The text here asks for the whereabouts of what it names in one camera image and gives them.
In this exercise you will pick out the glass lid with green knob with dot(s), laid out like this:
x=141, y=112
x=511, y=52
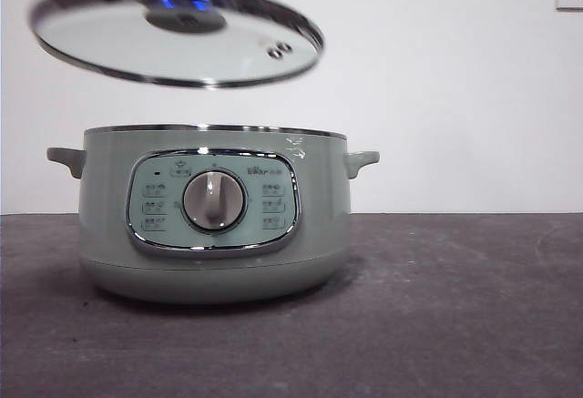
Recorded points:
x=114, y=43

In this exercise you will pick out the pale green electric cooking pot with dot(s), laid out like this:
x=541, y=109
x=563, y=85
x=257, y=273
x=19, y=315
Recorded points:
x=105, y=188

